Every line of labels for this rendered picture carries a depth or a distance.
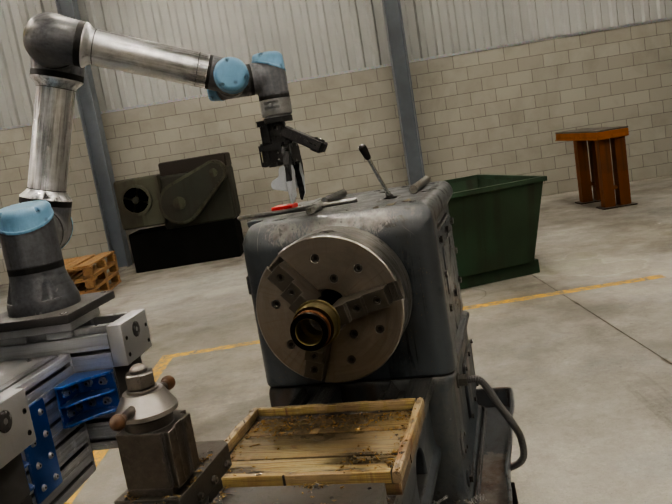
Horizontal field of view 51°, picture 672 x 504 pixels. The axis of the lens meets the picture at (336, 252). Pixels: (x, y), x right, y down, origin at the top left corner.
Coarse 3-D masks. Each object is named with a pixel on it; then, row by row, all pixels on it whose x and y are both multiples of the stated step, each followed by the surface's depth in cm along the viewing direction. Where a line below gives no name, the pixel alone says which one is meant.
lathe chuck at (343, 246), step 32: (288, 256) 145; (320, 256) 143; (352, 256) 142; (384, 256) 144; (320, 288) 145; (352, 288) 143; (288, 320) 148; (352, 320) 144; (384, 320) 143; (288, 352) 149; (352, 352) 146; (384, 352) 144
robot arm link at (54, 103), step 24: (48, 72) 158; (72, 72) 160; (48, 96) 160; (72, 96) 163; (48, 120) 160; (72, 120) 165; (48, 144) 161; (48, 168) 162; (24, 192) 163; (48, 192) 162
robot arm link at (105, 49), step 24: (48, 24) 147; (72, 24) 147; (48, 48) 148; (72, 48) 147; (96, 48) 149; (120, 48) 149; (144, 48) 151; (168, 48) 152; (144, 72) 153; (168, 72) 152; (192, 72) 153; (216, 72) 152; (240, 72) 152
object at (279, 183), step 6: (282, 168) 172; (282, 174) 172; (294, 174) 172; (276, 180) 172; (282, 180) 172; (294, 180) 171; (276, 186) 172; (282, 186) 171; (288, 186) 170; (294, 186) 171; (288, 192) 171; (294, 192) 171; (294, 198) 171
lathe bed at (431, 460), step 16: (336, 384) 165; (416, 384) 156; (432, 384) 158; (304, 400) 163; (320, 400) 156; (336, 400) 160; (432, 432) 160; (416, 448) 131; (432, 448) 157; (416, 464) 147; (432, 464) 152; (416, 480) 135; (432, 480) 147; (400, 496) 113; (416, 496) 133; (432, 496) 143
